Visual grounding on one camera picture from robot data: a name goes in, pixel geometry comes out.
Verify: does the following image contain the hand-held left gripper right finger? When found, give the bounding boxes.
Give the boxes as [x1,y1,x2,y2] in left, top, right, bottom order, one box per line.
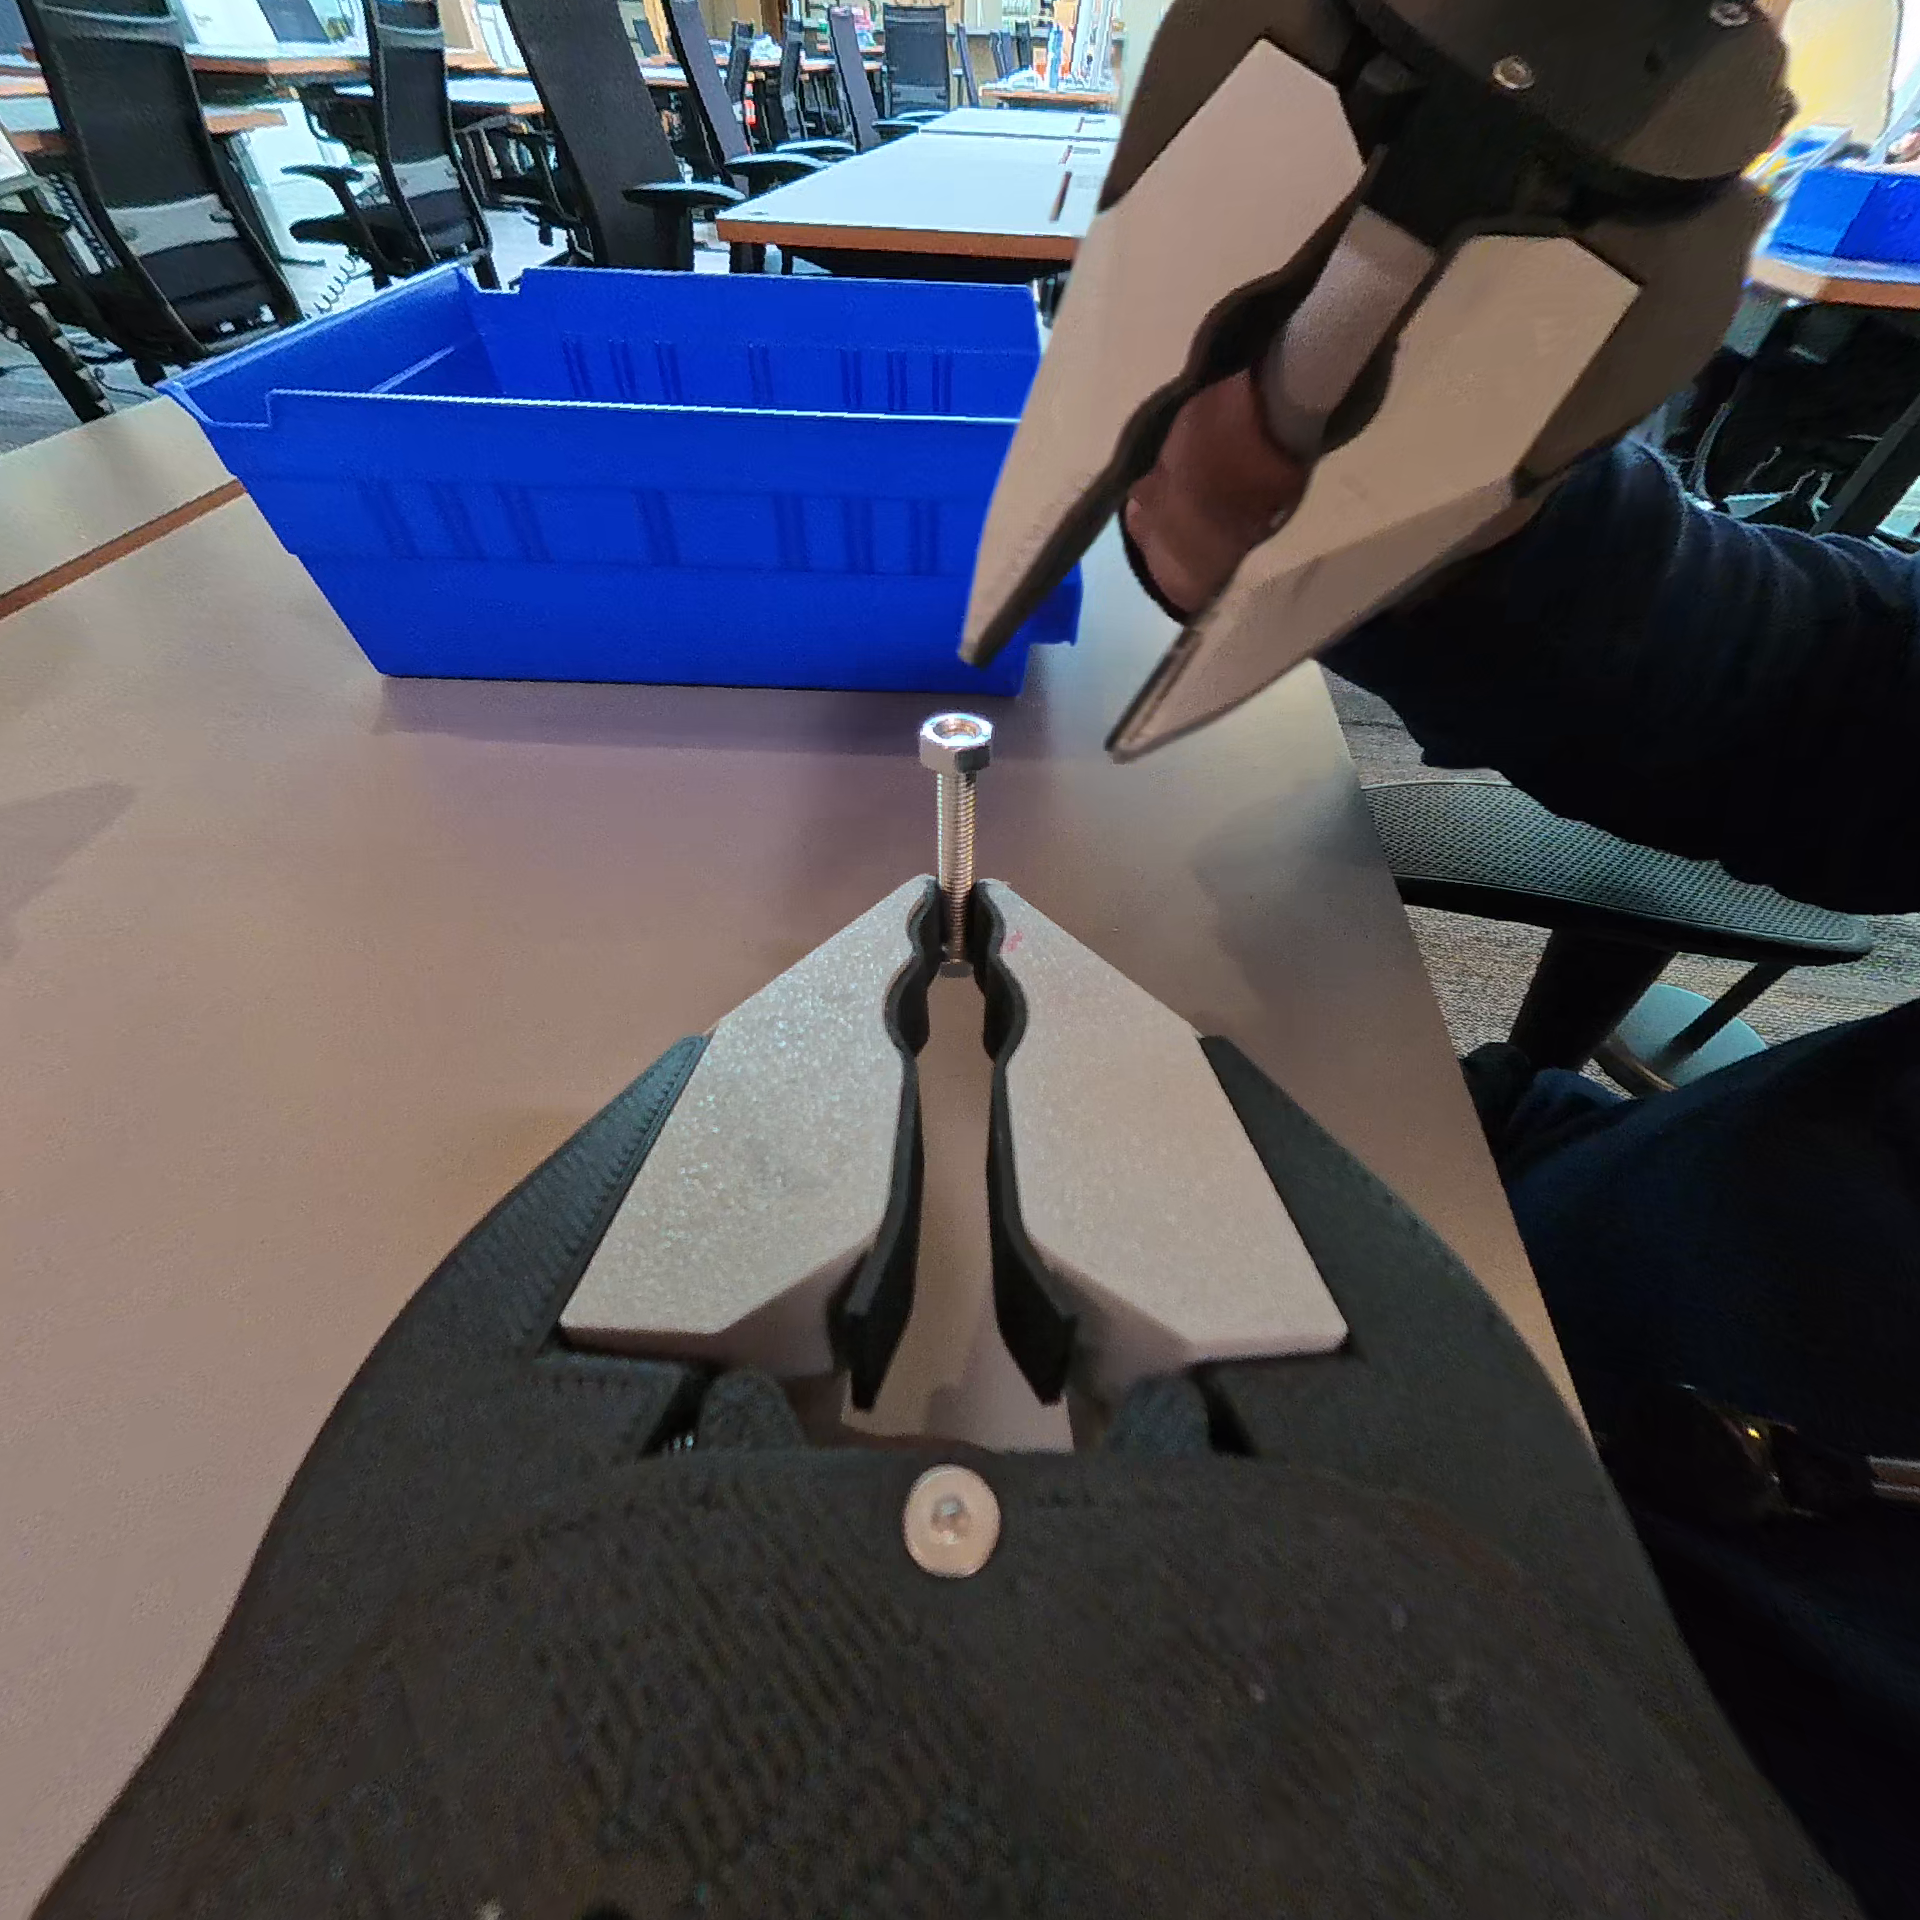
[972,876,1352,1407]

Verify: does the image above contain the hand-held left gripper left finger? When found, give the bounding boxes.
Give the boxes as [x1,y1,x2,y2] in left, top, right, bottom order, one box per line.
[559,876,947,1416]

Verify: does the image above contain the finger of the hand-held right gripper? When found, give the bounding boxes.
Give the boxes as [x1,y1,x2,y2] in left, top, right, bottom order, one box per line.
[1103,224,1644,764]
[958,32,1373,668]

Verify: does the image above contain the silver metal bolt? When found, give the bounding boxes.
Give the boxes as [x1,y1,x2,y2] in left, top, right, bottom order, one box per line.
[935,749,985,978]

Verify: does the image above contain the person's right forearm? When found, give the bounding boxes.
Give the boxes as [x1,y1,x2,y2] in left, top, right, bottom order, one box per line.
[1318,440,1920,920]

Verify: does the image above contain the person's right hand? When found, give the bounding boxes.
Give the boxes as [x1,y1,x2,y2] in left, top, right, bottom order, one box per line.
[1122,372,1310,622]

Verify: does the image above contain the grey table with wooden edge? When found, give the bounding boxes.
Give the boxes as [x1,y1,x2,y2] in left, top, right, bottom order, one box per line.
[715,133,1122,282]
[0,396,248,619]
[919,106,1125,147]

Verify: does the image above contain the small blue box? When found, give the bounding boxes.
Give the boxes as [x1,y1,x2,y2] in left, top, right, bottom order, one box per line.
[1766,157,1920,270]

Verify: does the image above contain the black office chair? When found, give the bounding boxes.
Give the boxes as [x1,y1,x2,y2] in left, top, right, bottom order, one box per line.
[499,0,746,277]
[665,0,860,198]
[286,0,505,291]
[878,0,958,124]

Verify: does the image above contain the cluttered wooden-edged table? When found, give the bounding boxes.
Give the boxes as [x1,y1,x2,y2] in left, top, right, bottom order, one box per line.
[1748,248,1920,314]

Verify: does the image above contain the black bags under table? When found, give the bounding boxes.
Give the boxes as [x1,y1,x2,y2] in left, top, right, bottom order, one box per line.
[1656,310,1920,536]

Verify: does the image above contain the blue plastic bin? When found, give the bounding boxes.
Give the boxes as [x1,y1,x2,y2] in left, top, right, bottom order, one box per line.
[157,260,1083,702]

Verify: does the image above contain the person's leg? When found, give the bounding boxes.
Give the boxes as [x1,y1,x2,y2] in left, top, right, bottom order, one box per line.
[1463,1002,1920,1920]

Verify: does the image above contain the black chair with grey cushion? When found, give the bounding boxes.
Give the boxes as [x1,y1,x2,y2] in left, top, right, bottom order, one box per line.
[11,0,308,385]

